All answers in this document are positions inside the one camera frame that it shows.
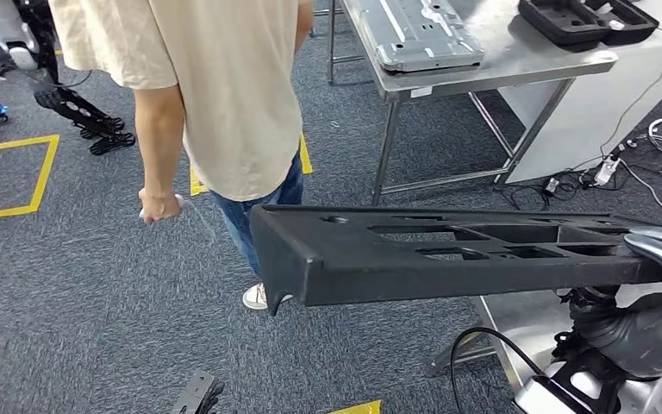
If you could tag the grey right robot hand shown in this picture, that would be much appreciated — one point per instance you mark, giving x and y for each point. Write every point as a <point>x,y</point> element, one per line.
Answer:
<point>639,337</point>

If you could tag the long black plastic part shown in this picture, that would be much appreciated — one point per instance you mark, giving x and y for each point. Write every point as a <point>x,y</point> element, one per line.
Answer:
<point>394,274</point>

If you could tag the white handheld controller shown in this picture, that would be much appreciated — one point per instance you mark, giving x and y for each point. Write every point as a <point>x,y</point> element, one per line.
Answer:
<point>178,200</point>

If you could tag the stainless steel workbench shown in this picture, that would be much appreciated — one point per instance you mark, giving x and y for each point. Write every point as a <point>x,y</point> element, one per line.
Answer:
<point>525,331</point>

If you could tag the white power strip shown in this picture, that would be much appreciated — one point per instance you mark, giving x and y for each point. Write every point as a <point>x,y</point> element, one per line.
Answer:
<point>606,170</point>

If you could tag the white table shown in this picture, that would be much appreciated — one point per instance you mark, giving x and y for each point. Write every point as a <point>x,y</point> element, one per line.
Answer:
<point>593,114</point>

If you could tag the steel table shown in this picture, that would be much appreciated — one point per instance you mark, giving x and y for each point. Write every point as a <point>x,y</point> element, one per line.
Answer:
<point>508,68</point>

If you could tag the open black foam case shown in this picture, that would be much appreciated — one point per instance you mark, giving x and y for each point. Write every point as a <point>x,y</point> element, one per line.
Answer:
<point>565,23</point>

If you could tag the grey stamped metal panel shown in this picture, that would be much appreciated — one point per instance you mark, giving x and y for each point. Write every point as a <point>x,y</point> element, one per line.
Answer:
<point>422,34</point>

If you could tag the person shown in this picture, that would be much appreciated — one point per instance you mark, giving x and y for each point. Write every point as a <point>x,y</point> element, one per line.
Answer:
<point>234,85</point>

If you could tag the humanoid robot with black legs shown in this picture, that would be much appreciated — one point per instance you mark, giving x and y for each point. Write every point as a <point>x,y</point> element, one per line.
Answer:
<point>79,111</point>

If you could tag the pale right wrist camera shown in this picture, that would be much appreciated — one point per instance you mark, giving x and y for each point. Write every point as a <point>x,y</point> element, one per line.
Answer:
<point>542,397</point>

